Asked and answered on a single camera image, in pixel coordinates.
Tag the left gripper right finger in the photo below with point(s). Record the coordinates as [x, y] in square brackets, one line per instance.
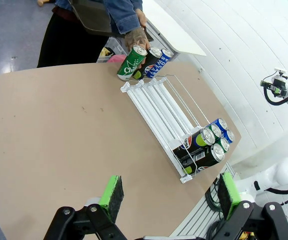
[230, 197]

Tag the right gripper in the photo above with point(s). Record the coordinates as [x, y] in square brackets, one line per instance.
[279, 84]

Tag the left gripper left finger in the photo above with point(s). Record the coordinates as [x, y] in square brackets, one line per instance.
[110, 197]

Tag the black Pepsi can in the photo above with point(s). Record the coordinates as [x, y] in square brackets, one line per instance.
[150, 61]
[196, 142]
[206, 158]

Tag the green Chilsung cider can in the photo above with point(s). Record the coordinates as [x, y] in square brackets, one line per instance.
[216, 131]
[224, 145]
[131, 62]

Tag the dark brown serving tray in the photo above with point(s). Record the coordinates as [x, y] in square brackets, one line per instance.
[93, 17]

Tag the person's right forearm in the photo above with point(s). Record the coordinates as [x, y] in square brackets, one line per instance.
[123, 18]

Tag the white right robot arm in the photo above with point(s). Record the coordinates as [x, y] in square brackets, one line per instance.
[286, 172]

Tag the person in denim jacket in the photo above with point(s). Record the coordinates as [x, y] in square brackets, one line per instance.
[66, 42]

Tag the person's right hand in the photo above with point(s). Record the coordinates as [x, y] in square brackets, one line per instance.
[136, 37]

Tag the person's left hand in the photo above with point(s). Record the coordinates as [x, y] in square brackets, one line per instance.
[141, 18]

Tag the blue Pocari Sweat can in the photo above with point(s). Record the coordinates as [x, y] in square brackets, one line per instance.
[220, 123]
[160, 65]
[230, 136]

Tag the clear can dispenser rack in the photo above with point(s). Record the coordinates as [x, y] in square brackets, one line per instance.
[158, 105]

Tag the white side table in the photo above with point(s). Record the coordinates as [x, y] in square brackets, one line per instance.
[173, 25]

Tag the pink cloth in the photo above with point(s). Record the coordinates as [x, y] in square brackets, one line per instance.
[116, 58]

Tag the clear plastic storage box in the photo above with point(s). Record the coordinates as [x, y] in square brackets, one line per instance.
[112, 46]

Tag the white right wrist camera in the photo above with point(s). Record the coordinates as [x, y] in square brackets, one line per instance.
[280, 72]

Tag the aluminium slotted base plate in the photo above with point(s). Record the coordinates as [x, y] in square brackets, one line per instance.
[198, 220]

